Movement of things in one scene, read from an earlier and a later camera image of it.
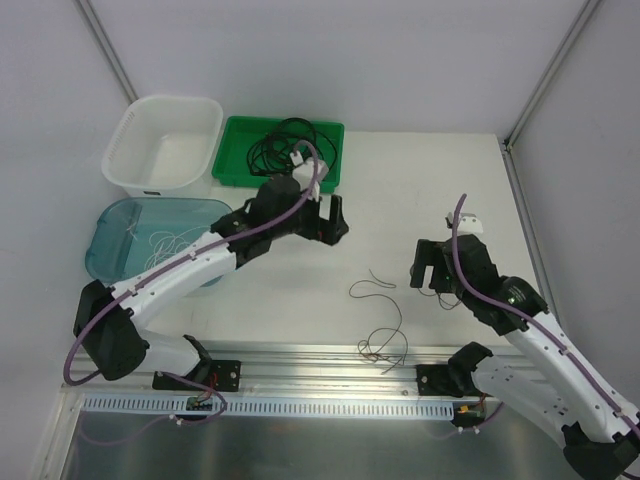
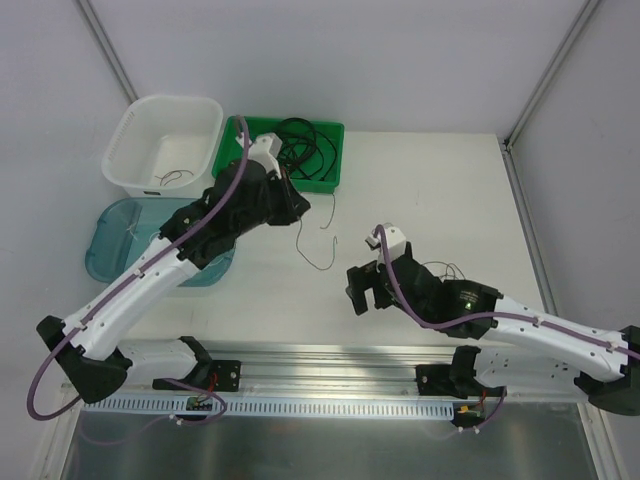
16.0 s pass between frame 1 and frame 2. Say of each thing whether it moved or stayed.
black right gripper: moved
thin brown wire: moved
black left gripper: moved
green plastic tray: stayed
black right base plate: stayed
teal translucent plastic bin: stayed
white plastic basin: stayed
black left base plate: stayed
